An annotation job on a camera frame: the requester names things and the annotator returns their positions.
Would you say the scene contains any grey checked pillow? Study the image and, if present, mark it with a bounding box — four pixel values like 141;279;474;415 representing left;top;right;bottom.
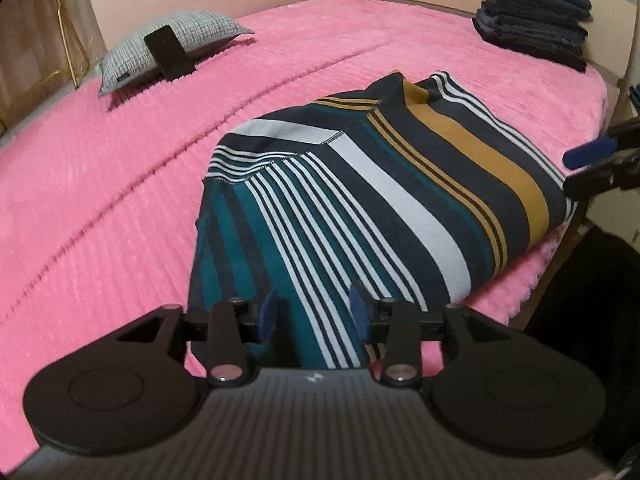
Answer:
96;10;256;99

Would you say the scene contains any striped knit shirt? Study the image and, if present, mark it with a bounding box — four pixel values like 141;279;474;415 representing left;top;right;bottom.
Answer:
189;71;576;369

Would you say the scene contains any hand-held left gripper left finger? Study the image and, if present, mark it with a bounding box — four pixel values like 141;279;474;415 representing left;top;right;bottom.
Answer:
114;287;277;389

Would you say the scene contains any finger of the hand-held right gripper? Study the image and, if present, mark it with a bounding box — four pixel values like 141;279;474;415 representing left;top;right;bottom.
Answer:
563;119;640;170
562;152;640;202

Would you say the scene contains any gold metal rack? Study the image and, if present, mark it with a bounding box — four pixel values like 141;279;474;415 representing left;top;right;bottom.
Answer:
50;0;97;92

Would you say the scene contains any black flat object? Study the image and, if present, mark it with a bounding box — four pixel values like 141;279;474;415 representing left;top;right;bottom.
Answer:
143;27;197;81

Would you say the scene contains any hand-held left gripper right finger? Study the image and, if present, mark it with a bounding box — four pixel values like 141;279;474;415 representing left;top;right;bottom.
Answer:
349;281;519;389

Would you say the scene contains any pink ribbed blanket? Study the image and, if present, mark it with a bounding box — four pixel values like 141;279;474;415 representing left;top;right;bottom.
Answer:
0;0;609;461

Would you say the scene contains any stack of dark folded clothes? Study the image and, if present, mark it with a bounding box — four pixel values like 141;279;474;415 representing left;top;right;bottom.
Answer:
472;0;594;74

